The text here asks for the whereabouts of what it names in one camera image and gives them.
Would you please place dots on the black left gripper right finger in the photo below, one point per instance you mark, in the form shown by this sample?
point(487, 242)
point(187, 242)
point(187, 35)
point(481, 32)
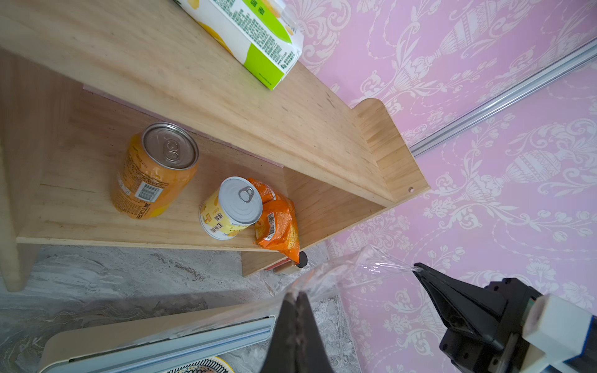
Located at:
point(310, 355)

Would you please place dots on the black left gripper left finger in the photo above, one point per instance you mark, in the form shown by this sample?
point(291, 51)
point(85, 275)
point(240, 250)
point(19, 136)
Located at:
point(281, 355)

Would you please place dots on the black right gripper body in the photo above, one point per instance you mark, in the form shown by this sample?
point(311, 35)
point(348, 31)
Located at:
point(504, 352)

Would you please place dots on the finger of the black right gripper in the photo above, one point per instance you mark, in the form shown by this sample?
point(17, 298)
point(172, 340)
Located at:
point(464, 308)

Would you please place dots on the cream plastic wrap dispenser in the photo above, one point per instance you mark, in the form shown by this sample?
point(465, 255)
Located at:
point(109, 348)

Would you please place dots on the spice jar with black lid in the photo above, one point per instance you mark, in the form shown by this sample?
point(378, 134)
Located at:
point(303, 260)

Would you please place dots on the orange snack bag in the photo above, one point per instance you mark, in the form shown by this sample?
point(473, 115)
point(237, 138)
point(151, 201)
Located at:
point(277, 228)

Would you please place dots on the white yellow tin can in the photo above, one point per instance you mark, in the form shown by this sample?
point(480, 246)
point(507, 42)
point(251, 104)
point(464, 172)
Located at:
point(233, 207)

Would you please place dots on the orange drink can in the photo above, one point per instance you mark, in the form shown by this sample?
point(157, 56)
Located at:
point(158, 164)

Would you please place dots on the white green carton box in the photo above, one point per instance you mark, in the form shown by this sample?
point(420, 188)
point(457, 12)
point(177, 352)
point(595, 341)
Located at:
point(263, 36)

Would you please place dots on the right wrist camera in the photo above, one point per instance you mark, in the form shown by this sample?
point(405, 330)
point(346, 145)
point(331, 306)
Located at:
point(562, 337)

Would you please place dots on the aluminium corner rail right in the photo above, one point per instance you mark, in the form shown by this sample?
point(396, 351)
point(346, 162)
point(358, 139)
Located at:
point(518, 92)

